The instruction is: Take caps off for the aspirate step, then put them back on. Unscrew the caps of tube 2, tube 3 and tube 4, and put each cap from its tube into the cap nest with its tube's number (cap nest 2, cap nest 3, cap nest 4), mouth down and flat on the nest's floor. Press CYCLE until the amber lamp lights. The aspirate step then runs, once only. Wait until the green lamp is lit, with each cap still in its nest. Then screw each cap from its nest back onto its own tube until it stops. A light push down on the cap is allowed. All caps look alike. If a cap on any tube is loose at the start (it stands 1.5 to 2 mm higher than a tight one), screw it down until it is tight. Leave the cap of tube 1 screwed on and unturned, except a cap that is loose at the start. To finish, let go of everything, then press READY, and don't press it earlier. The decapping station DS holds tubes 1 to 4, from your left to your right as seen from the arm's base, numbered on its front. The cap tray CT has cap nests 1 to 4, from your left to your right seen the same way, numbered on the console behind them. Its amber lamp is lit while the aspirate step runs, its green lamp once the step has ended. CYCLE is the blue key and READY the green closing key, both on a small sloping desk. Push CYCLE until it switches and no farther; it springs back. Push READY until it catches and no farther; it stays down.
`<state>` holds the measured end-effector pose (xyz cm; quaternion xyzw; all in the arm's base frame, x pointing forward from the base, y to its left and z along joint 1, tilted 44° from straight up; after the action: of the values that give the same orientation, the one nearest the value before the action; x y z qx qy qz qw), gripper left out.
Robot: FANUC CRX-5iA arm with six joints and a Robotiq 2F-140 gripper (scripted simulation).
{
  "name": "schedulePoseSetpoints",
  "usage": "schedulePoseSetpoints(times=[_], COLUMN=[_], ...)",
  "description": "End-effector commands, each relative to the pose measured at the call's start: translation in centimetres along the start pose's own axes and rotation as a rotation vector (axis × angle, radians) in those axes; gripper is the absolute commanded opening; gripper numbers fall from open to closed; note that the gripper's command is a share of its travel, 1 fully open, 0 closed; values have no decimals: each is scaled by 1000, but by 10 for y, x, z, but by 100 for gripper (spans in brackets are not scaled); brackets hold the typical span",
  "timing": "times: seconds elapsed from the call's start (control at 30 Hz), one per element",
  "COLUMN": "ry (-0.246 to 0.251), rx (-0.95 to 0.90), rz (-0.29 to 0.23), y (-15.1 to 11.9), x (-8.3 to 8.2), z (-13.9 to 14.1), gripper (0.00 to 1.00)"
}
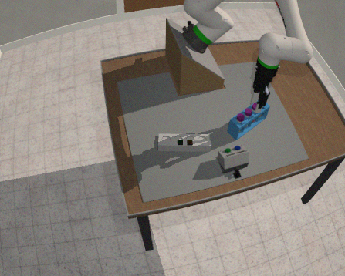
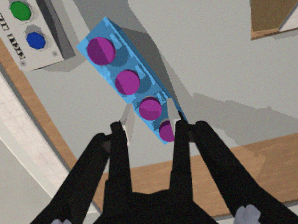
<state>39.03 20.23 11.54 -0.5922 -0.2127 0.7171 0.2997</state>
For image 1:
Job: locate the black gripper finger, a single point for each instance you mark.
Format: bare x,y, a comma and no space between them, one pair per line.
256,90
263,96

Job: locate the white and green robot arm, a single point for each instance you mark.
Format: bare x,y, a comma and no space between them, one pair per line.
214,23

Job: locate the grey button panel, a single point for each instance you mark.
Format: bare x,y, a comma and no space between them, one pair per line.
233,159

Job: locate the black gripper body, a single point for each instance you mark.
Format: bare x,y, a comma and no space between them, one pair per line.
265,81

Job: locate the grey flat mat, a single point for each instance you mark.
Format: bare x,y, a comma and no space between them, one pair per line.
151,106

